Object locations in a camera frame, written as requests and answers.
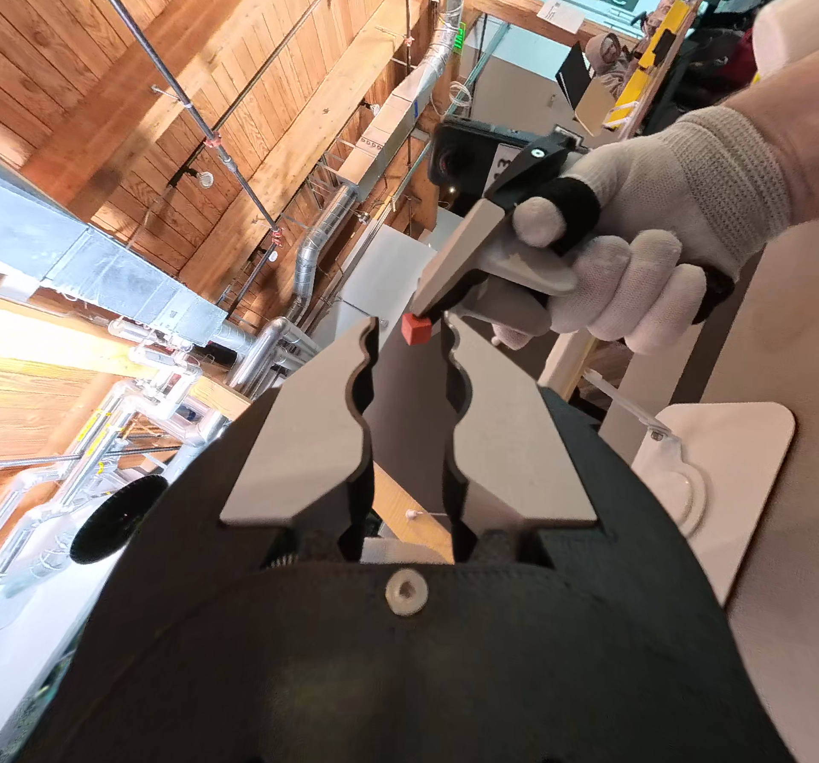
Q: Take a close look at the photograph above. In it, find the person's right hand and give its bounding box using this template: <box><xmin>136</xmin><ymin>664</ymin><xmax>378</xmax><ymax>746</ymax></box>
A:
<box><xmin>493</xmin><ymin>104</ymin><xmax>796</xmax><ymax>356</ymax></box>

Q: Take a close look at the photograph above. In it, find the large rectangular silver duct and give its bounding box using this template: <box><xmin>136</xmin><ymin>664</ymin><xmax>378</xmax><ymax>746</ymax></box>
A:
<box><xmin>0</xmin><ymin>176</ymin><xmax>229</xmax><ymax>347</ymax></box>

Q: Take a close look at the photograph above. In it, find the dark-faced wooden stand board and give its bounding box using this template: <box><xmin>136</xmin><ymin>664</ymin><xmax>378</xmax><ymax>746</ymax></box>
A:
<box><xmin>361</xmin><ymin>318</ymin><xmax>599</xmax><ymax>549</ymax></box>

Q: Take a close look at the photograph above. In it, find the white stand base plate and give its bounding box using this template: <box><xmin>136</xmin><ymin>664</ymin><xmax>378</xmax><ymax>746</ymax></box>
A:
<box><xmin>630</xmin><ymin>401</ymin><xmax>797</xmax><ymax>608</ymax></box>

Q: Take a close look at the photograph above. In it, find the white paper sign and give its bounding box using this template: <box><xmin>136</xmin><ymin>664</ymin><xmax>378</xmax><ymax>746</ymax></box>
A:
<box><xmin>536</xmin><ymin>0</ymin><xmax>587</xmax><ymax>36</ymax></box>

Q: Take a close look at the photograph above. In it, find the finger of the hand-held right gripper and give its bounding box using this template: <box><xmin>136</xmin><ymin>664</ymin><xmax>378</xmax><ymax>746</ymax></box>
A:
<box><xmin>441</xmin><ymin>272</ymin><xmax>552</xmax><ymax>334</ymax></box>
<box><xmin>411</xmin><ymin>195</ymin><xmax>582</xmax><ymax>317</ymax></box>

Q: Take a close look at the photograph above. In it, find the person's right forearm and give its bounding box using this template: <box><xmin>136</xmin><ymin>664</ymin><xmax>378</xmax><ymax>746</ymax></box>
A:
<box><xmin>724</xmin><ymin>62</ymin><xmax>819</xmax><ymax>229</ymax></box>

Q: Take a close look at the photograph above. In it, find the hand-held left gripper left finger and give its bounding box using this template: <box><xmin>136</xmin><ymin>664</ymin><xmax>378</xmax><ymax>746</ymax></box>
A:
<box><xmin>219</xmin><ymin>315</ymin><xmax>381</xmax><ymax>528</ymax></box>

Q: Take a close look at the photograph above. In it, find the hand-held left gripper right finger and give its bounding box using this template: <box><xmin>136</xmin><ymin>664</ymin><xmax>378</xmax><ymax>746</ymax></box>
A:
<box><xmin>440</xmin><ymin>311</ymin><xmax>600</xmax><ymax>562</ymax></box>

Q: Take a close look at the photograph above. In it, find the yellow box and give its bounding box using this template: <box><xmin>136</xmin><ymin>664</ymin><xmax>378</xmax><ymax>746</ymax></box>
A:
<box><xmin>635</xmin><ymin>0</ymin><xmax>683</xmax><ymax>71</ymax></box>

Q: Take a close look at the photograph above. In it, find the sprinkler pipe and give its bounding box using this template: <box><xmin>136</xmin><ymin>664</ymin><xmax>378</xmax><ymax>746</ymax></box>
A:
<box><xmin>69</xmin><ymin>0</ymin><xmax>284</xmax><ymax>242</ymax></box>

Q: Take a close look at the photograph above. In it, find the clear stand strut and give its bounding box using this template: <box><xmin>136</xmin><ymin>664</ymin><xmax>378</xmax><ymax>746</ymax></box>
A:
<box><xmin>579</xmin><ymin>368</ymin><xmax>674</xmax><ymax>443</ymax></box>

